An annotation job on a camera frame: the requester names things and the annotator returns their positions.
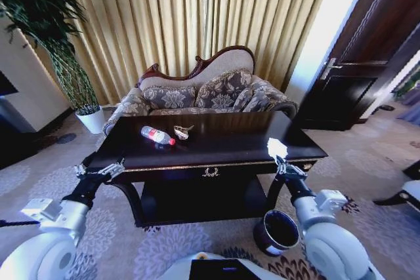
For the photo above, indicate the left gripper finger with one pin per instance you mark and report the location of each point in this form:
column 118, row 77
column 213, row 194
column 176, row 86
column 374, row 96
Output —
column 79, row 170
column 110, row 168

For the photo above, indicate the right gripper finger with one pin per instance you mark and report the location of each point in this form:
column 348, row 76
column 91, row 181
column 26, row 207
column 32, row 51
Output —
column 281, row 164
column 298, row 171

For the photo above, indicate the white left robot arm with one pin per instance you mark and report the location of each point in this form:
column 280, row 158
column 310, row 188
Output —
column 46, row 253

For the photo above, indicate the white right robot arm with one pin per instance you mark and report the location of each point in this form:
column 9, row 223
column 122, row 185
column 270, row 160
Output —
column 331, row 247

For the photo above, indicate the dark round trash bin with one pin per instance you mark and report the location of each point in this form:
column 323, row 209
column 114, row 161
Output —
column 279, row 232

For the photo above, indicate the white crumpled paper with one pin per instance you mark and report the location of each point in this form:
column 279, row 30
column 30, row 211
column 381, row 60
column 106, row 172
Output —
column 277, row 147

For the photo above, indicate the white plant pot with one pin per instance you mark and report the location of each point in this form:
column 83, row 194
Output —
column 92, row 121

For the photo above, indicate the clear bottle with red cap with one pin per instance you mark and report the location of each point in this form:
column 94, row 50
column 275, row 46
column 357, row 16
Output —
column 157, row 136

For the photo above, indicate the dark wooden coffee table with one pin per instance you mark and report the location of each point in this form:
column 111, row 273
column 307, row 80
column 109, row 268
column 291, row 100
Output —
column 213, row 149

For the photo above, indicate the small floral sofa cushion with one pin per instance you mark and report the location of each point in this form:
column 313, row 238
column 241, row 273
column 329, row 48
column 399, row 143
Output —
column 246, row 99

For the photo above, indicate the dark low cabinet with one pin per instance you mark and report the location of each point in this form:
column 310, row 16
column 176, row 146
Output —
column 13, row 135

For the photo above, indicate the crumpled snack wrapper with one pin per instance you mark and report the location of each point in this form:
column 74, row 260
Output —
column 181, row 132

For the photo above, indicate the large floral sofa cushion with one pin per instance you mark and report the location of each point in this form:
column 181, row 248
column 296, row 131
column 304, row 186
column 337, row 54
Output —
column 223, row 88

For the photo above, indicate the floral upholstered sofa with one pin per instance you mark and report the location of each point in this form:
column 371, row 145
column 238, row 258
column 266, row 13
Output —
column 213, row 96

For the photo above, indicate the dark wooden chair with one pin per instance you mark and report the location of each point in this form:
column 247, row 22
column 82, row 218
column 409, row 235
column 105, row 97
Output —
column 405, row 188

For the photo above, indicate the dark wooden door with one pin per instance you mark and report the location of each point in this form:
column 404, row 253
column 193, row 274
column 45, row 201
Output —
column 357, row 63

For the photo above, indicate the beige pleated curtain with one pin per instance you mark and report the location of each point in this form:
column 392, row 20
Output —
column 183, row 21

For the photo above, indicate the green potted plant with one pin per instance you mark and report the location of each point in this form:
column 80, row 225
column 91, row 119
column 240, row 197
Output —
column 39, row 8

